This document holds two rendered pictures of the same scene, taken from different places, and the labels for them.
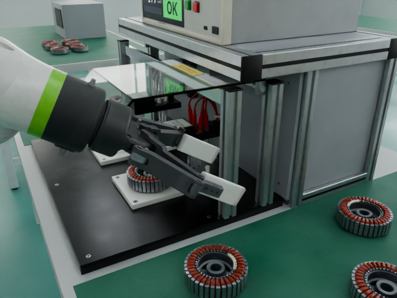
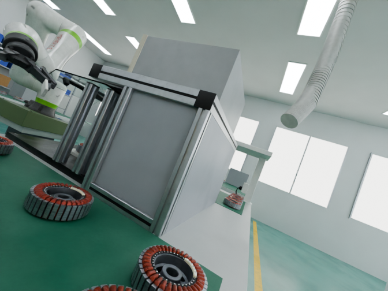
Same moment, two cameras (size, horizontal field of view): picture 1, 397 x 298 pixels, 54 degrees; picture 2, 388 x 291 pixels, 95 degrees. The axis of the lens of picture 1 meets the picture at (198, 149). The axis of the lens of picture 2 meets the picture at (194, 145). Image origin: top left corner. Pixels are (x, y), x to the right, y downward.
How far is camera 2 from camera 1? 1.04 m
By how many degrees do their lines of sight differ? 56
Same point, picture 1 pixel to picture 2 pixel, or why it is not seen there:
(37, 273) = not seen: hidden behind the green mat
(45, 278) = not seen: hidden behind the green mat
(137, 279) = not seen: outside the picture
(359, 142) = (157, 178)
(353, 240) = (21, 196)
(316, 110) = (127, 120)
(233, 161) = (73, 125)
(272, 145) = (96, 130)
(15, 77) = (12, 27)
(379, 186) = (145, 237)
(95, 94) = (19, 36)
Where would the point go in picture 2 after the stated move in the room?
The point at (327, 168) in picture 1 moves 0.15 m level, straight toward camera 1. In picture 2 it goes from (121, 180) to (60, 161)
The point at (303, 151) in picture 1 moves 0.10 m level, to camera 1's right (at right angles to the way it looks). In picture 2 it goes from (105, 144) to (115, 152)
